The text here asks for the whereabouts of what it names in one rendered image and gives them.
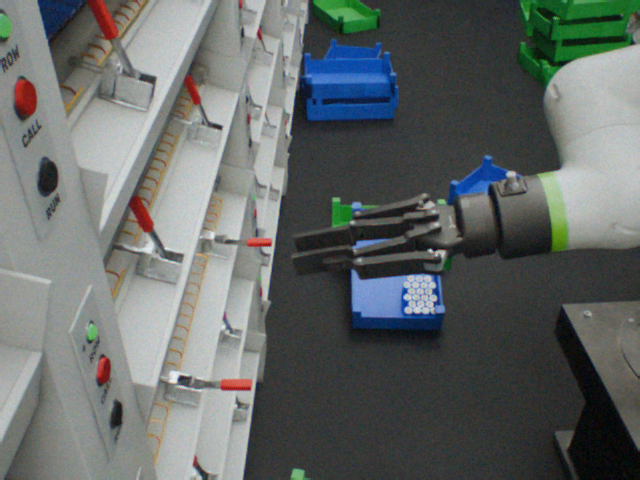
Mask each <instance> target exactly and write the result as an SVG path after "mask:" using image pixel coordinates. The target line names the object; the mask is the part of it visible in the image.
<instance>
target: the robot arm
mask: <svg viewBox="0 0 640 480"><path fill-rule="evenodd" d="M543 115H545V118H546V121H547V125H548V127H549V130H550V133H551V135H552V139H553V142H554V145H555V148H556V151H557V156H558V159H560V164H561V170H560V171H554V172H549V173H542V174H536V175H531V176H524V177H516V173H515V172H508V173H507V174H506V177H507V178H506V179H503V180H497V181H494V182H490V185H489V186H488V195H487V194H486V192H485V191H480V192H475V193H469V194H462V195H457V196H456V197H455V200H454V204H451V205H434V204H433V203H431V202H430V196H429V194H428V193H423V194H420V195H418V196H416V197H413V199H411V200H407V201H402V202H397V203H393V204H387V205H383V206H378V207H373V208H369V209H364V210H358V211H355V212H353V219H352V221H350V222H349V223H348V224H347V225H341V226H335V227H328V228H325V230H319V231H312V232H306V233H299V234H294V235H293V240H294V243H295V247H296V250H297V253H293V254H292V262H293V265H294V268H295V271H296V274H297V276H305V274H311V273H318V272H324V271H325V272H332V271H337V270H346V269H353V270H355V272H356V273H357V276H358V279H359V280H371V279H382V278H392V277H402V276H413V274H431V276H442V274H443V273H444V268H443V264H444V262H445V260H446V258H448V257H451V256H454V255H456V254H458V253H462V254H463V256H464V257H466V258H472V257H478V256H486V255H492V254H495V249H497V252H499V254H500V257H501V258H502V259H511V258H518V257H524V256H532V255H538V254H545V253H552V252H558V251H565V250H573V249H588V248H603V249H629V248H634V247H638V246H640V45H635V46H631V47H628V48H624V49H619V50H615V51H611V52H607V53H602V54H598V55H593V56H588V57H583V58H580V59H577V61H573V62H571V63H569V64H567V65H566V66H564V67H563V68H562V69H561V70H558V71H557V72H556V73H555V75H554V77H553V78H552V79H551V81H550V83H549V84H548V86H547V89H546V93H545V96H543ZM364 218H365V220H364ZM380 239H388V240H385V241H381V242H377V243H372V245H369V246H365V247H361V248H357V249H353V246H356V245H357V241H362V240H380ZM414 246H415V247H414ZM362 256H363V257H362Z"/></svg>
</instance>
